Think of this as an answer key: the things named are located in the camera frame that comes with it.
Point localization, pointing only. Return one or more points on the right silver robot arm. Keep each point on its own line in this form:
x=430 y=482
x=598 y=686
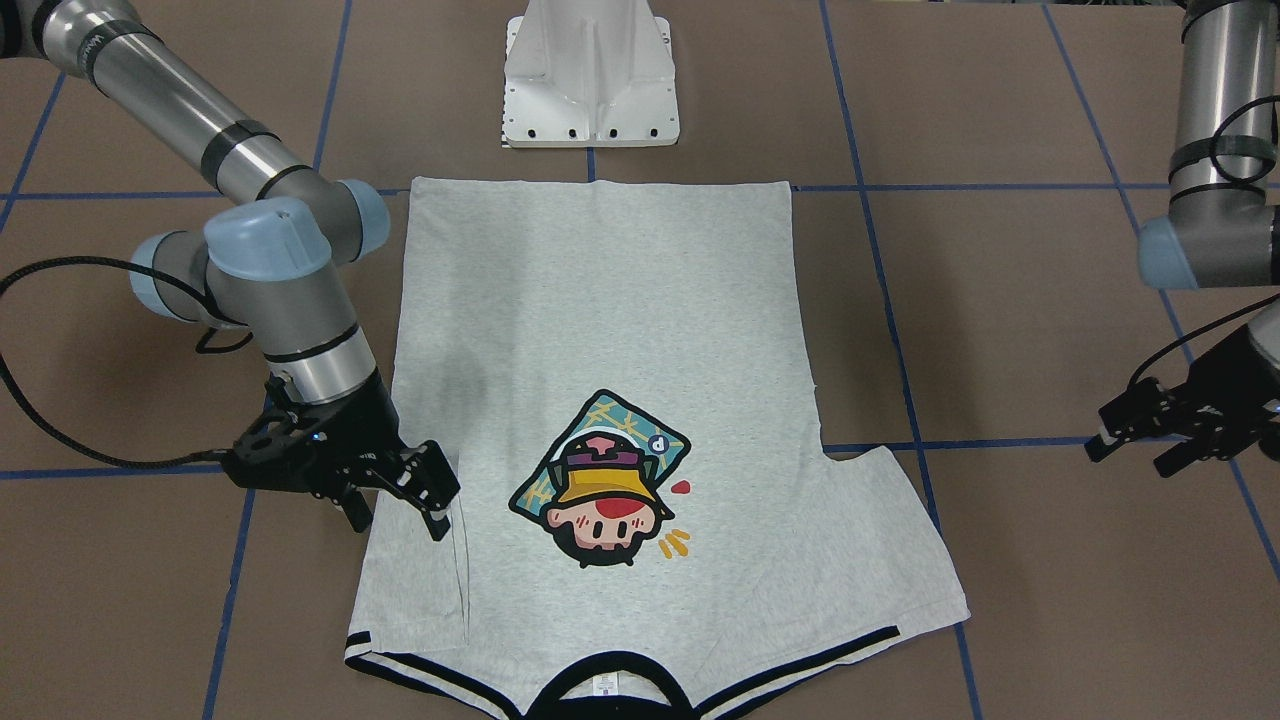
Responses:
x=267 y=267

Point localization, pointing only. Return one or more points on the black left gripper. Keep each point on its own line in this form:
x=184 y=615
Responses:
x=1232 y=385

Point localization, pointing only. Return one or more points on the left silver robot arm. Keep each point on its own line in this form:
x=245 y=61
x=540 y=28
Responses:
x=1219 y=232

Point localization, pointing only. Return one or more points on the grey cartoon print t-shirt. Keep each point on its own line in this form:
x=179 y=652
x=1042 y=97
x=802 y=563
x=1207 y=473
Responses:
x=647 y=527

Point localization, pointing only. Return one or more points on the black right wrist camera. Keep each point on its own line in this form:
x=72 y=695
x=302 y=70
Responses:
x=274 y=454

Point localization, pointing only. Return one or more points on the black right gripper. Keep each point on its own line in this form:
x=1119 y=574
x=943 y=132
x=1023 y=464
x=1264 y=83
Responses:
x=362 y=427

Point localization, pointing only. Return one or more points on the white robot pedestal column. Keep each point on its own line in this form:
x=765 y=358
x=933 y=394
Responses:
x=589 y=75

